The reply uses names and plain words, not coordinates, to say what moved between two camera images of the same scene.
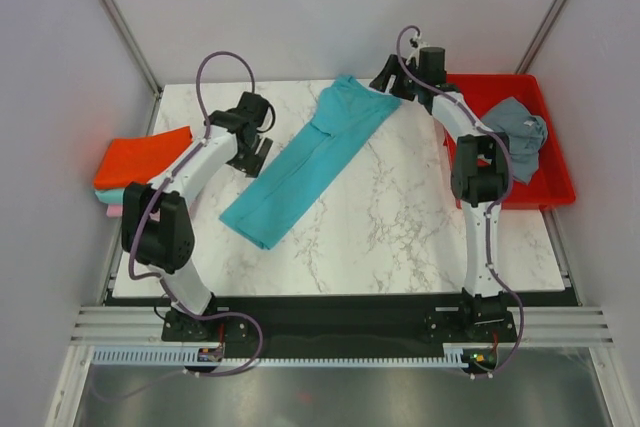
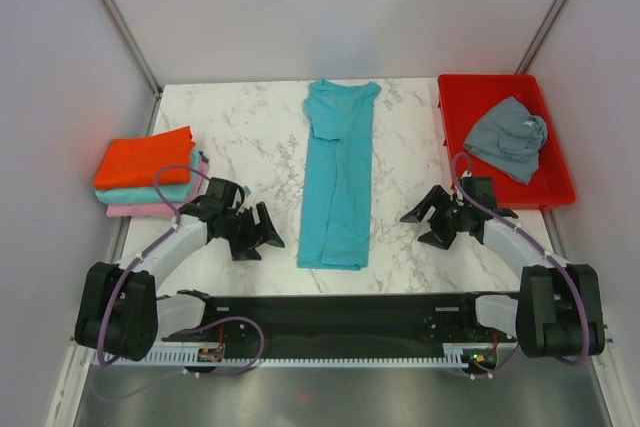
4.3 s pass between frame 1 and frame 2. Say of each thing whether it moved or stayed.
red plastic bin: stayed
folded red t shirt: stayed
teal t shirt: moved
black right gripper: moved
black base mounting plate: stayed
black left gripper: moved
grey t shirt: stayed
